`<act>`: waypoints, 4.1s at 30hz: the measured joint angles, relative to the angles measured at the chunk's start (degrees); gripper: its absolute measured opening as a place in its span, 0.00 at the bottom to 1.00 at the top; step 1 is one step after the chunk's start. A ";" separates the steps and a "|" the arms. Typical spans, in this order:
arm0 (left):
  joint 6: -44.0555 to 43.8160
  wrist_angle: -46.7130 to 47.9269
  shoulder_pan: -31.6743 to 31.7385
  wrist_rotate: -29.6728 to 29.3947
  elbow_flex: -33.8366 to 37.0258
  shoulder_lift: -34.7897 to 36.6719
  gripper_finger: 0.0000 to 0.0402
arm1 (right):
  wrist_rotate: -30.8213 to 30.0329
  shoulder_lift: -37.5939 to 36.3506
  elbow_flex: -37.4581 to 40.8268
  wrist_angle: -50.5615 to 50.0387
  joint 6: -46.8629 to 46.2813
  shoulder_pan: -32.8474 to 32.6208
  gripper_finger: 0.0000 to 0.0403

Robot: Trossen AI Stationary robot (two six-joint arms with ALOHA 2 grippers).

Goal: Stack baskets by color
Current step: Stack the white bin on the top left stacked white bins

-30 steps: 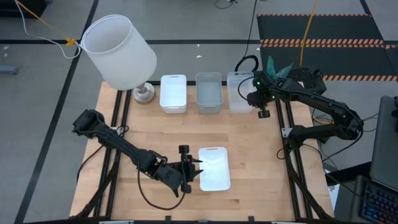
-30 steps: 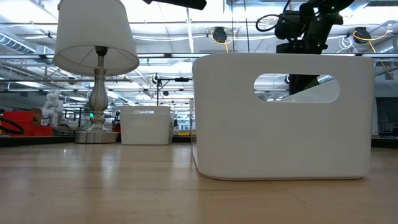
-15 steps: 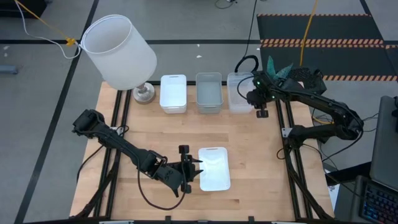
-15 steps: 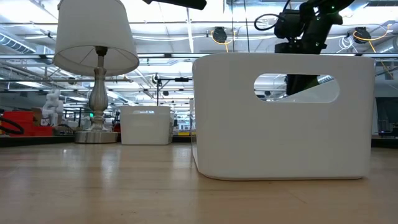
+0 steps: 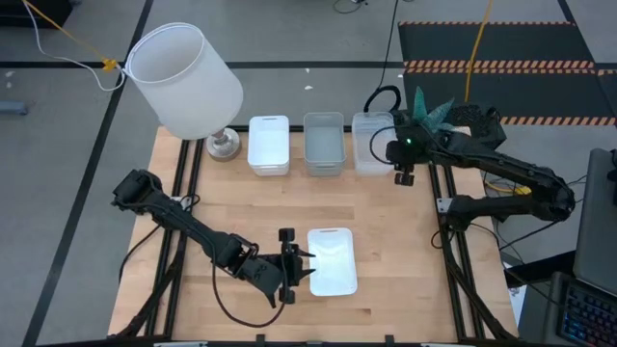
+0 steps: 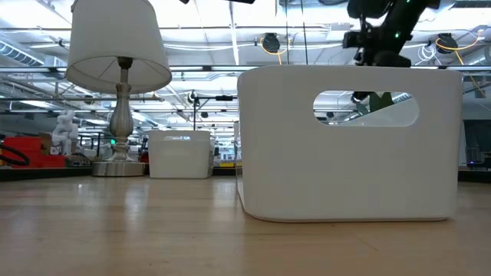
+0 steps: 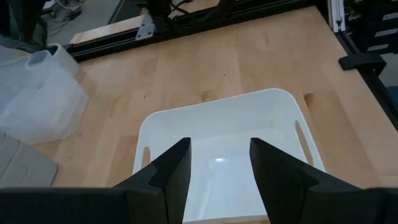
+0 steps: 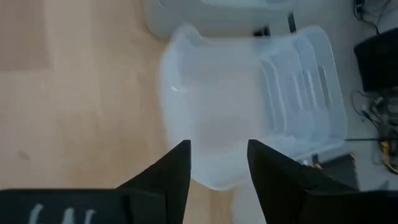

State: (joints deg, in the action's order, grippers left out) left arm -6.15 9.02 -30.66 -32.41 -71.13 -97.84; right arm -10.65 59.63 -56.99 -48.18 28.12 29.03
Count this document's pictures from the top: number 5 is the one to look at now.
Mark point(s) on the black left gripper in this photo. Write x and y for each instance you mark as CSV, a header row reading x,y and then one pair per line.
x,y
272,274

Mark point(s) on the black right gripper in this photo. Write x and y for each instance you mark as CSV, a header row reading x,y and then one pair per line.
x,y
410,149

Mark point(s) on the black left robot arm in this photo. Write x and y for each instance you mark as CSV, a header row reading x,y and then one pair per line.
x,y
183,221

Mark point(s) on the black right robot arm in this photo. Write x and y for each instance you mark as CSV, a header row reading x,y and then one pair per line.
x,y
506,166

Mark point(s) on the potted plant white pot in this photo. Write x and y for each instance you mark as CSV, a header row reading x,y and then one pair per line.
x,y
420,103

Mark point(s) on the black mesh box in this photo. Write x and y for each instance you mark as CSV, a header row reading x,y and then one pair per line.
x,y
477,118

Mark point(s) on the black hazard-striped floor mat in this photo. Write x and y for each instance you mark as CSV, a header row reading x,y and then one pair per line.
x,y
530,91

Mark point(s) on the white printed paper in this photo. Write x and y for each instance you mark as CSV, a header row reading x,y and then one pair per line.
x,y
517,299

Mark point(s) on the gray laptop backlit keyboard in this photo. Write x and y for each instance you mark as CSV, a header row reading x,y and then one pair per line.
x,y
598,217

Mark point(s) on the white shade table lamp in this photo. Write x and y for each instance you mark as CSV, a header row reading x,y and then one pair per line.
x,y
188,82

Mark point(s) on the gray floor block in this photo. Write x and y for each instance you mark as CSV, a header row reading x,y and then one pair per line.
x,y
12,108

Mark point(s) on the black cabinet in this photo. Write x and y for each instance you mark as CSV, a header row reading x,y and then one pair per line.
x,y
53,9

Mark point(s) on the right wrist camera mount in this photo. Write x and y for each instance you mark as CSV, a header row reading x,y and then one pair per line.
x,y
441,142

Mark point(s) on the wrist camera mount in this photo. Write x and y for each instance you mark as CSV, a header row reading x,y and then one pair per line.
x,y
241,255
441,142

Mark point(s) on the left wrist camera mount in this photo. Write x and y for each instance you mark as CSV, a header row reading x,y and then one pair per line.
x,y
241,255

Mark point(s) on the black aluminium extrusion frame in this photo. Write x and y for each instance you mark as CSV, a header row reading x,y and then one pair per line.
x,y
198,154

